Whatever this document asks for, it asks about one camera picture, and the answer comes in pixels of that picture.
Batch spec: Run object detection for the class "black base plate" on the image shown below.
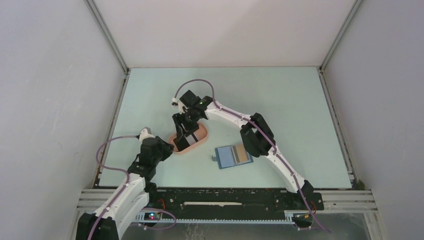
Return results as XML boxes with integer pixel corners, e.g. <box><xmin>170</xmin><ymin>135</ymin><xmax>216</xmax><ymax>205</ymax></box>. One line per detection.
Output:
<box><xmin>148</xmin><ymin>187</ymin><xmax>324</xmax><ymax>220</ymax></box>

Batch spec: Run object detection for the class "gold credit card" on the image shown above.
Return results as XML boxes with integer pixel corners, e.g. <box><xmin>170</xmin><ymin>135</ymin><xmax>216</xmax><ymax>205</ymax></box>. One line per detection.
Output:
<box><xmin>231</xmin><ymin>144</ymin><xmax>251</xmax><ymax>165</ymax></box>

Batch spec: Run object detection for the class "right controller board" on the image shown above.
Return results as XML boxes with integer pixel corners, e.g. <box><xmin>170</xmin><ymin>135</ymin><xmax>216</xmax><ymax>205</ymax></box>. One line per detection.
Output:
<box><xmin>292</xmin><ymin>214</ymin><xmax>313</xmax><ymax>222</ymax></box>

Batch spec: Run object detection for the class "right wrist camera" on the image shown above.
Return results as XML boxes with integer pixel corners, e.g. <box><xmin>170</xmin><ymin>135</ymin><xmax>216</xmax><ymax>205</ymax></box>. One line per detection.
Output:
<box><xmin>171</xmin><ymin>97</ymin><xmax>186</xmax><ymax>115</ymax></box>

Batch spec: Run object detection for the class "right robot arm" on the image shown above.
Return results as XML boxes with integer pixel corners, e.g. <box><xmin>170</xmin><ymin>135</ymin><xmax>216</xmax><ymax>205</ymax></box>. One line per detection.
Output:
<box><xmin>169</xmin><ymin>90</ymin><xmax>314</xmax><ymax>209</ymax></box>

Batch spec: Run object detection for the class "blue card holder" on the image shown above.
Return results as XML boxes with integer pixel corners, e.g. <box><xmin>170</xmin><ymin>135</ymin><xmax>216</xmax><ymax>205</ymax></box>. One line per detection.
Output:
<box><xmin>211</xmin><ymin>144</ymin><xmax>254</xmax><ymax>170</ymax></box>

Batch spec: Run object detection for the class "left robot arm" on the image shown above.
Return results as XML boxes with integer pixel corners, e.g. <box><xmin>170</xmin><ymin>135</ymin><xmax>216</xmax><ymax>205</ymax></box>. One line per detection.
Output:
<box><xmin>75</xmin><ymin>134</ymin><xmax>174</xmax><ymax>240</ymax></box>

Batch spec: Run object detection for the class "controller board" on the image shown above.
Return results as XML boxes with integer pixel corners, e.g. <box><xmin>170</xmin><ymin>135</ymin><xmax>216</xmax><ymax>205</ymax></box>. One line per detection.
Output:
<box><xmin>292</xmin><ymin>214</ymin><xmax>313</xmax><ymax>222</ymax></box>
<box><xmin>144</xmin><ymin>212</ymin><xmax>162</xmax><ymax>221</ymax></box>

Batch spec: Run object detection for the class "pink oval tray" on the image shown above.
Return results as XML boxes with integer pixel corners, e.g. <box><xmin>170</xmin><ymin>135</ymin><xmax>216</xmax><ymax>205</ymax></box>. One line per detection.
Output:
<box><xmin>167</xmin><ymin>123</ymin><xmax>209</xmax><ymax>155</ymax></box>

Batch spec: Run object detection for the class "black credit card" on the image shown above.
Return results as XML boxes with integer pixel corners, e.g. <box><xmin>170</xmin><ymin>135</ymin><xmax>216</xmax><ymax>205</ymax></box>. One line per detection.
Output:
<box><xmin>172</xmin><ymin>133</ymin><xmax>199</xmax><ymax>153</ymax></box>

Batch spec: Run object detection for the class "left controller board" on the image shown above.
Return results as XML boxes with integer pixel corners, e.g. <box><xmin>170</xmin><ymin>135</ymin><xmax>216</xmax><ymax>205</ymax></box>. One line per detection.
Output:
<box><xmin>144</xmin><ymin>212</ymin><xmax>162</xmax><ymax>221</ymax></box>

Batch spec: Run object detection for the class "aluminium front rail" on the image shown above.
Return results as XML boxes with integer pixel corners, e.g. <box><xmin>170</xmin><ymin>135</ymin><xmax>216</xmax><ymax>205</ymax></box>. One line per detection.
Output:
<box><xmin>76</xmin><ymin>189</ymin><xmax>378</xmax><ymax>214</ymax></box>

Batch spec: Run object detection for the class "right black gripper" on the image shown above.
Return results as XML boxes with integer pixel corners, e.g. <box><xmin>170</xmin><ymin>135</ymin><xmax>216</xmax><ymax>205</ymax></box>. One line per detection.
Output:
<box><xmin>172</xmin><ymin>109</ymin><xmax>200</xmax><ymax>141</ymax></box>

